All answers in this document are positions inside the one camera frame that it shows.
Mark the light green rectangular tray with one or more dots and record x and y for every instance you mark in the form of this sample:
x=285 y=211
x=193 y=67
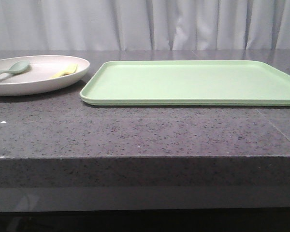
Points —
x=187 y=82

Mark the white pleated curtain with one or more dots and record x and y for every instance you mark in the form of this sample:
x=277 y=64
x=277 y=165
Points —
x=144 y=24

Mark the yellow plastic fork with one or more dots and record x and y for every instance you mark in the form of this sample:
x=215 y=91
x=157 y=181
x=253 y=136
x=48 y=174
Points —
x=70 y=69

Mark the sage green spoon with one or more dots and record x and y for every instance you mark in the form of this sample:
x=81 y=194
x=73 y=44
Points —
x=17 y=68

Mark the beige round plate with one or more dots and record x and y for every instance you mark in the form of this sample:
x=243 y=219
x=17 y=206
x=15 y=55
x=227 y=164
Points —
x=38 y=77

